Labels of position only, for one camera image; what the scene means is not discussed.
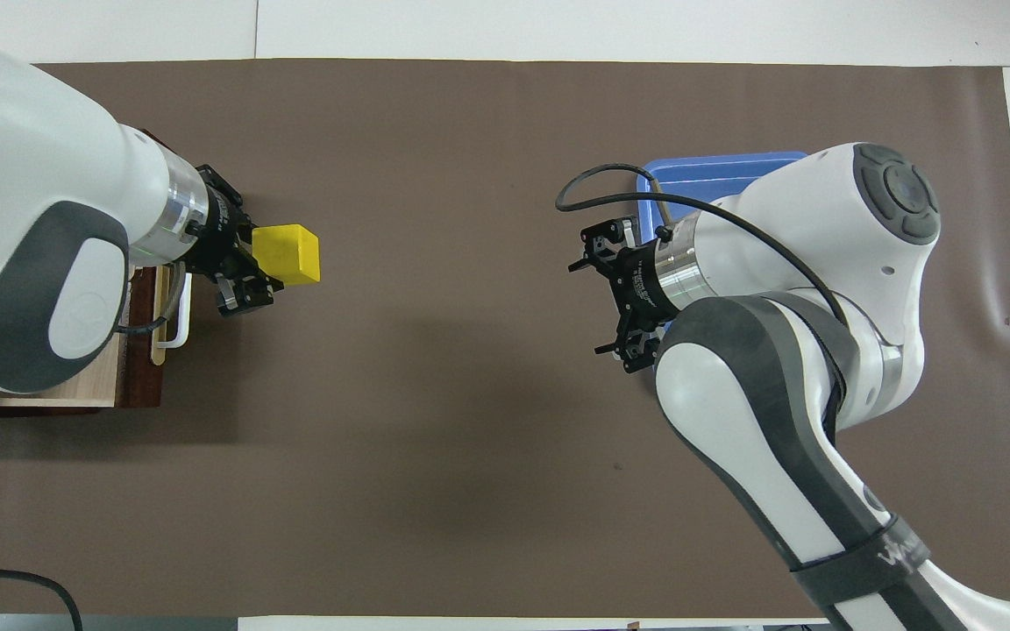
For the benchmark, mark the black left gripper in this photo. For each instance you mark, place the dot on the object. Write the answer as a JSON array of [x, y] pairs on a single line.
[[224, 241]]

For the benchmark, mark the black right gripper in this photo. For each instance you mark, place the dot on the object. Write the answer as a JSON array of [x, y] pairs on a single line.
[[645, 285]]

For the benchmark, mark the yellow cube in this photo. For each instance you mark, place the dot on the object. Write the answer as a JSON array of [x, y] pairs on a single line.
[[288, 254]]

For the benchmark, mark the dark wooden drawer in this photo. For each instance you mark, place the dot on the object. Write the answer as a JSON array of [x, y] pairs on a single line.
[[141, 377]]

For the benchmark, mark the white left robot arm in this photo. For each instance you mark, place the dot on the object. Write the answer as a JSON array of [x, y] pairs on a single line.
[[32, 158]]

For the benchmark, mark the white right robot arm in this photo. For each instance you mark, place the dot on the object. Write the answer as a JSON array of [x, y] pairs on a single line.
[[821, 219]]

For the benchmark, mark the blue plastic tray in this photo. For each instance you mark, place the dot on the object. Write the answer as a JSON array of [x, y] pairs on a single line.
[[707, 180]]

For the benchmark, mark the brown paper table mat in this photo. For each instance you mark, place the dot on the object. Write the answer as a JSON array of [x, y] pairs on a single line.
[[452, 394]]

